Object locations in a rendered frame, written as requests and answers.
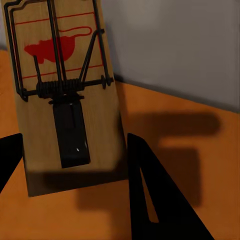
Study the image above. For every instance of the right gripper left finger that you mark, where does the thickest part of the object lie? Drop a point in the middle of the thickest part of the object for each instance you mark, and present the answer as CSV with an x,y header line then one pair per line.
x,y
10,156

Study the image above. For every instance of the mousetrap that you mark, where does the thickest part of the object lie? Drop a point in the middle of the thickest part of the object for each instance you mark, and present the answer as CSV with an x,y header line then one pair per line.
x,y
65,95

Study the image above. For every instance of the cabinet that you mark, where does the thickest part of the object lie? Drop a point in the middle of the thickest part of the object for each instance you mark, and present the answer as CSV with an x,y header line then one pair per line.
x,y
197,144

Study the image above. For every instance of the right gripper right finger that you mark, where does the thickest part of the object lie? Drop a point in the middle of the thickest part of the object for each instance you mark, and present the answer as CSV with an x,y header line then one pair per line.
x,y
177,218

